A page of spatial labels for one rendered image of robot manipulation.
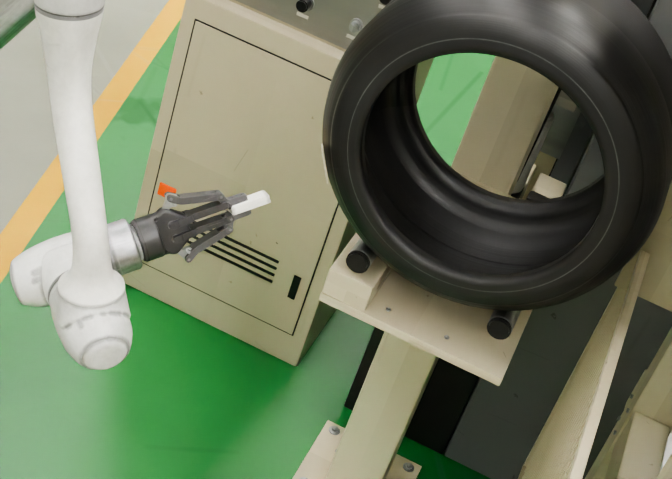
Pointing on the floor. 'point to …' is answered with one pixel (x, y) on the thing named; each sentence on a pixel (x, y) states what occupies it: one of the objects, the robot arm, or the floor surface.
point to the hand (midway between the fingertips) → (248, 202)
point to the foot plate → (324, 447)
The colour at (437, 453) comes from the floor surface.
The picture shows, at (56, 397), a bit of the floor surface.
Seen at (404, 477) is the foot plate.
